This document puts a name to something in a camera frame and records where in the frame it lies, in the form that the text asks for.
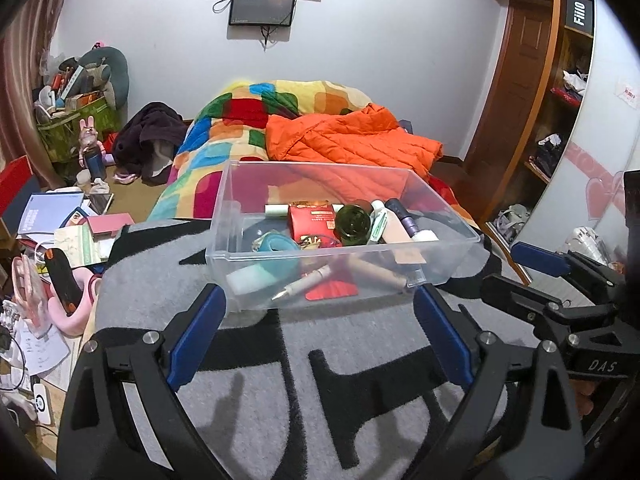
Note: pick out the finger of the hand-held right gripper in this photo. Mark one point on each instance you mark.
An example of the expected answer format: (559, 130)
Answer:
(520, 295)
(540, 257)

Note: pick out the green shopping bag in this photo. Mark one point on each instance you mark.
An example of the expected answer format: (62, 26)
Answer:
(75, 127)

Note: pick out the small wall monitor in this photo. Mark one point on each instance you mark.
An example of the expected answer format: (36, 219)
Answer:
(262, 5)

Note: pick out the beige cosmetic tube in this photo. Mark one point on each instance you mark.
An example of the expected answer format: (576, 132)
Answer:
(400, 240)

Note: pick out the white sneakers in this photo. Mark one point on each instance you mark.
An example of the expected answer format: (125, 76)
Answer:
(510, 220)

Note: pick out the red card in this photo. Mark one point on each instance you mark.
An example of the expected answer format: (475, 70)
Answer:
(332, 290)

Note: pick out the pink bunny water bottle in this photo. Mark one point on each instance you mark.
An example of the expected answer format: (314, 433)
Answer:
(91, 152)

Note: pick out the striped brown curtain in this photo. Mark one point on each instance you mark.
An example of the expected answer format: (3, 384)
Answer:
(20, 60)

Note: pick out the wooden shelf unit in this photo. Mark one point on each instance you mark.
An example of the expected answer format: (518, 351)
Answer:
(555, 110)

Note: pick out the teal tape roll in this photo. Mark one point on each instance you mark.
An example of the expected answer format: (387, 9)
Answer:
(265, 262)

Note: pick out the red gold packet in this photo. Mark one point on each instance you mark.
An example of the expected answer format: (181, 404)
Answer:
(312, 222)

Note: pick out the black box white lettering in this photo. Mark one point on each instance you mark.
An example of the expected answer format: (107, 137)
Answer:
(579, 15)

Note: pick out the wooden door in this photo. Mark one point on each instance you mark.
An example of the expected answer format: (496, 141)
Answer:
(510, 85)

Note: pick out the pink book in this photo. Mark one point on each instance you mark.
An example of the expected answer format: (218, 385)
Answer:
(110, 224)

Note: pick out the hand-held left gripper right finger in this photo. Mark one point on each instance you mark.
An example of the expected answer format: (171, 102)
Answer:
(445, 332)

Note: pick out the black orange tool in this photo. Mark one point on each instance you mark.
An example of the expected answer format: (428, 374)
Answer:
(65, 280)

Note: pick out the black purple cosmetic tube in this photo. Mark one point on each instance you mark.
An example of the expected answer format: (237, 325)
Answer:
(410, 217)

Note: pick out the white paper roll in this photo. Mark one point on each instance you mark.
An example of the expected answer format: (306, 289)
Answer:
(276, 210)

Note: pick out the orange down jacket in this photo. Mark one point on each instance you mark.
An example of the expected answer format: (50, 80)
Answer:
(345, 135)

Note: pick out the green glass bottle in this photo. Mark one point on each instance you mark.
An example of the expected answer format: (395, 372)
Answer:
(352, 225)

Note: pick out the clear plastic storage box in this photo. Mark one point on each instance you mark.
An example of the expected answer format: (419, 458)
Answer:
(240, 200)

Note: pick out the white square device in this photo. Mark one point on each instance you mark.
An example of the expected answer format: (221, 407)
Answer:
(42, 405)

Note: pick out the pink transparent bag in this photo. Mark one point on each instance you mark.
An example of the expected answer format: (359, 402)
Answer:
(30, 295)

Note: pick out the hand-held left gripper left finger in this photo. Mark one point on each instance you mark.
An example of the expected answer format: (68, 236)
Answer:
(197, 332)

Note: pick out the colourful patchwork blanket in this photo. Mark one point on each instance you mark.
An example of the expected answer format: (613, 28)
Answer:
(215, 160)

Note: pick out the red flat box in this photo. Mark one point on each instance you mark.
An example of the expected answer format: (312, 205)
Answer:
(15, 185)

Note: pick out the long beige tube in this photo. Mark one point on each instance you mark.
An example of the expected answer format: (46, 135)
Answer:
(385, 272)

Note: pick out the white silver pen tube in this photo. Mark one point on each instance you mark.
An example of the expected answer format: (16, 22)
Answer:
(302, 282)

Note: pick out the person's right hand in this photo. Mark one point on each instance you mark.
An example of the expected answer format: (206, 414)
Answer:
(583, 400)

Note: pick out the grey black patterned blanket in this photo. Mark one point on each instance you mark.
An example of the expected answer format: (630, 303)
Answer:
(300, 400)

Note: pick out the white wardrobe door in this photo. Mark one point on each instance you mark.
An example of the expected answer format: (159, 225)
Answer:
(575, 160)

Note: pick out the dark clothing pile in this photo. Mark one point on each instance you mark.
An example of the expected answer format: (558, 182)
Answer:
(145, 135)

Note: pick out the blue white notebook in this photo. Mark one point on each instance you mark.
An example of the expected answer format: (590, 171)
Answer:
(50, 212)

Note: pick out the tablet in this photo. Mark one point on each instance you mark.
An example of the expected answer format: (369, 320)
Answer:
(101, 203)

